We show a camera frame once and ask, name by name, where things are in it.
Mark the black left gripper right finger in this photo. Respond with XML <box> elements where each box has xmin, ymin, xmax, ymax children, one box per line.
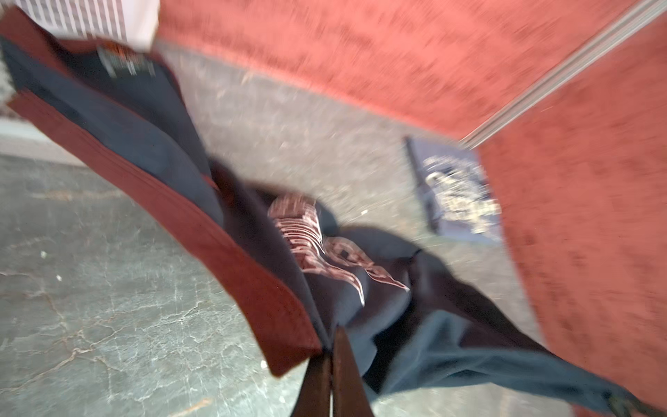
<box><xmin>332</xmin><ymin>328</ymin><xmax>374</xmax><ymax>417</ymax></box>

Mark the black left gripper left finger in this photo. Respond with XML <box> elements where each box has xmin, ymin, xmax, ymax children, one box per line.
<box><xmin>291</xmin><ymin>354</ymin><xmax>332</xmax><ymax>417</ymax></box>

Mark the dark navy maroon-trimmed tank top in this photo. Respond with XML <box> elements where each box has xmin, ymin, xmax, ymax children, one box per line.
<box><xmin>1</xmin><ymin>7</ymin><xmax>641</xmax><ymax>416</ymax></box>

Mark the grey-blue tank top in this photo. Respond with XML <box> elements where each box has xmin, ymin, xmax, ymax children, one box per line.
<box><xmin>404</xmin><ymin>137</ymin><xmax>503</xmax><ymax>243</ymax></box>

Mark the white plastic laundry basket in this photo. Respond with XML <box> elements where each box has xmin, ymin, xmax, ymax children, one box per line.
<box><xmin>1</xmin><ymin>0</ymin><xmax>161</xmax><ymax>51</ymax></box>

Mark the aluminium corner post right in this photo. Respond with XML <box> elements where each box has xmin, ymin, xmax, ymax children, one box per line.
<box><xmin>460</xmin><ymin>0</ymin><xmax>666</xmax><ymax>149</ymax></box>

